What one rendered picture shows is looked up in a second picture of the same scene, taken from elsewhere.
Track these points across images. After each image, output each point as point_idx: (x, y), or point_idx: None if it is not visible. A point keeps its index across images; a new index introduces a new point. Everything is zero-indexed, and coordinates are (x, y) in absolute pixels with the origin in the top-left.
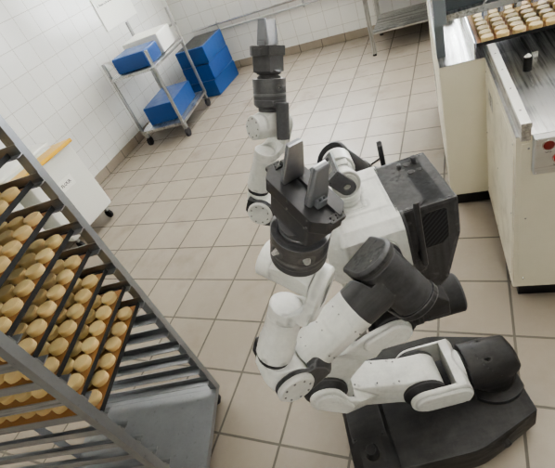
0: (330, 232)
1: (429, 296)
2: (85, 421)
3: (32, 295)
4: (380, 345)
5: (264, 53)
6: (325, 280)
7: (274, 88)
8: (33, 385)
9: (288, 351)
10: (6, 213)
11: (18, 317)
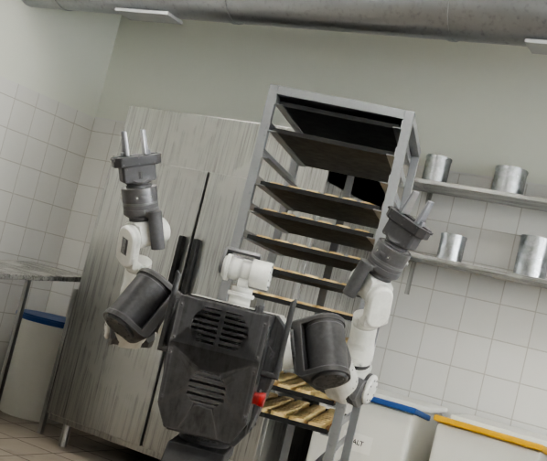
0: (123, 181)
1: (112, 307)
2: None
3: (273, 299)
4: None
5: (387, 213)
6: (123, 226)
7: (374, 247)
8: None
9: (121, 288)
10: (323, 252)
11: (252, 293)
